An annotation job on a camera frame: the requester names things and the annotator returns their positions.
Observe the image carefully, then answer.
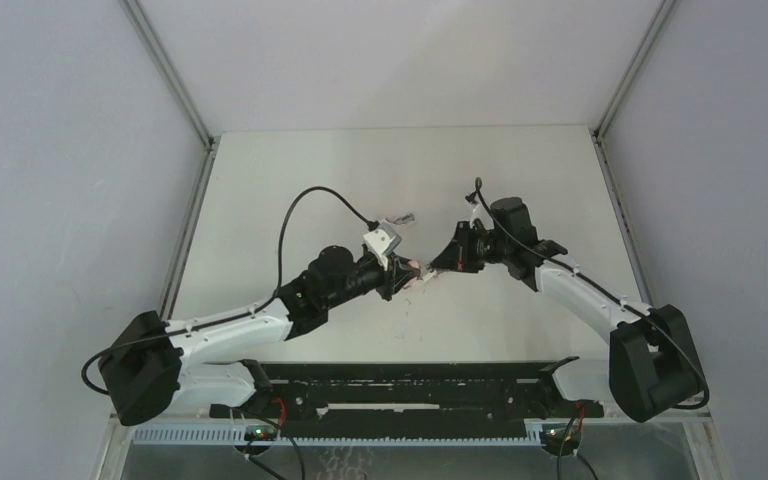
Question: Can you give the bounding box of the front aluminium rail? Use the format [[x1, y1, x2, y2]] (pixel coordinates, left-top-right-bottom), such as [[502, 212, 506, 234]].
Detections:
[[110, 377, 711, 425]]

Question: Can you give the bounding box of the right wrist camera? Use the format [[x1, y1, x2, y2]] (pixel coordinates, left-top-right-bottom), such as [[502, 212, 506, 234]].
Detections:
[[469, 204, 483, 224]]

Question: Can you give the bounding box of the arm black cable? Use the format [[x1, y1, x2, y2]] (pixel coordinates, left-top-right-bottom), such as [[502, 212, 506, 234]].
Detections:
[[81, 186, 380, 397], [464, 176, 711, 412]]

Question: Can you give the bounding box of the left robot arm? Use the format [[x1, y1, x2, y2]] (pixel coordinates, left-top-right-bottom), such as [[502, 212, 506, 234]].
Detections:
[[98, 246, 423, 426]]

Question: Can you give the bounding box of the controller board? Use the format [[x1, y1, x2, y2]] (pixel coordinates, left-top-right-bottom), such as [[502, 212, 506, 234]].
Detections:
[[544, 428, 578, 445], [244, 426, 279, 442]]

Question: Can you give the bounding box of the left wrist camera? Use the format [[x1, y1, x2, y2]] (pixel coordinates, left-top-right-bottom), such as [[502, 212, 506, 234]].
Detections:
[[363, 223, 402, 271]]

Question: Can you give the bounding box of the left controller board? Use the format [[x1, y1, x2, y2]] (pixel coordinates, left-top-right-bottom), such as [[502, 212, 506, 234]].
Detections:
[[244, 426, 279, 442]]

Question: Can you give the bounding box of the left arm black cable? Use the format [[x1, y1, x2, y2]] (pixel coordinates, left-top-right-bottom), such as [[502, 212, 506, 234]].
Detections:
[[81, 186, 380, 397]]

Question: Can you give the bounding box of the white cable duct strip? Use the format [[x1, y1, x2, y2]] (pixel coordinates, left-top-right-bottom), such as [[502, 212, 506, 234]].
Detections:
[[132, 424, 543, 447]]

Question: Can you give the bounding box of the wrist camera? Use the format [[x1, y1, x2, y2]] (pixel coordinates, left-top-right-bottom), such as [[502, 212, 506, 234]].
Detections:
[[469, 204, 483, 224], [363, 223, 402, 271]]

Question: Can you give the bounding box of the right controller board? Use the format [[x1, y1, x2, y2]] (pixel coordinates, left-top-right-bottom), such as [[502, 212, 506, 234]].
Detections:
[[544, 428, 578, 445]]

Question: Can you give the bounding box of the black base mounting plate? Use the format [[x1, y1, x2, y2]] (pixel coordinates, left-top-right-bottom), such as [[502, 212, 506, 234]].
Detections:
[[209, 361, 604, 438]]

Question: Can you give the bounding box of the staple box tray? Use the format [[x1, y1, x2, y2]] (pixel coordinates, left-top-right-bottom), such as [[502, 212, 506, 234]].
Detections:
[[416, 267, 439, 283]]

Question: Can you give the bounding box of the white stapler base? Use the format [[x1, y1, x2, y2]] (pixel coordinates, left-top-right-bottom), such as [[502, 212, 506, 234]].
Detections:
[[384, 213, 417, 228]]

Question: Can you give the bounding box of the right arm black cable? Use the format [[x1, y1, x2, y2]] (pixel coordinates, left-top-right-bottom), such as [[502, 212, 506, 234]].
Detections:
[[464, 176, 711, 412]]

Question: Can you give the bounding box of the pink stapler top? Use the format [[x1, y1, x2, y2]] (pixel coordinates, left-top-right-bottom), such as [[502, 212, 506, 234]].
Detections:
[[403, 260, 423, 290]]

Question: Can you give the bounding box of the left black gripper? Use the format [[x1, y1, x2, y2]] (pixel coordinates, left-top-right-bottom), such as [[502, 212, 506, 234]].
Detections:
[[323, 251, 417, 310]]

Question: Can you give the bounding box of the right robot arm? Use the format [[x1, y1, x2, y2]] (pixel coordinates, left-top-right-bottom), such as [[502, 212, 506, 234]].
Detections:
[[430, 197, 711, 423]]

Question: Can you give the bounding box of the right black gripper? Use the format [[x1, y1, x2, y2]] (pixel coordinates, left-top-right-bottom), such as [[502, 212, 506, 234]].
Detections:
[[434, 221, 512, 273]]

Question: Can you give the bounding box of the left aluminium frame post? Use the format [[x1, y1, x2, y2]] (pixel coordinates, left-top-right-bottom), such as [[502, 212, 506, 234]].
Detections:
[[118, 0, 215, 150]]

